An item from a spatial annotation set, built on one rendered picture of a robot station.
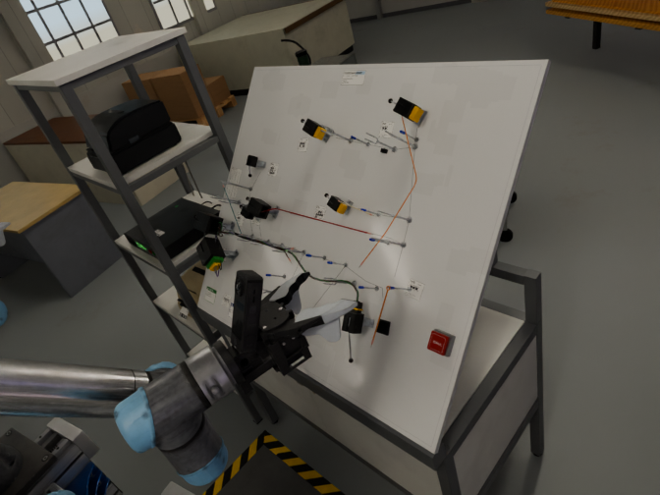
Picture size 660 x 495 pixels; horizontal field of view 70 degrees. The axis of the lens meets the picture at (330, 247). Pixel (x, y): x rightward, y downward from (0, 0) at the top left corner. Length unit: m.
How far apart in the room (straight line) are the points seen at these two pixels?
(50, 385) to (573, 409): 2.15
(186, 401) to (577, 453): 1.93
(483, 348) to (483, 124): 0.72
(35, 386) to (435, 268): 0.94
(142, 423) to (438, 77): 1.15
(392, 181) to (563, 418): 1.46
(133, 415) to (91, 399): 0.12
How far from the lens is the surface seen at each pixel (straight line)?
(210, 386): 0.69
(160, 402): 0.69
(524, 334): 1.68
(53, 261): 4.54
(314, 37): 8.19
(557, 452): 2.38
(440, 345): 1.26
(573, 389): 2.56
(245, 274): 0.67
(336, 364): 1.51
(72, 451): 1.52
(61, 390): 0.79
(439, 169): 1.35
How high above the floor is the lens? 2.04
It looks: 34 degrees down
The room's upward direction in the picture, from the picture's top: 18 degrees counter-clockwise
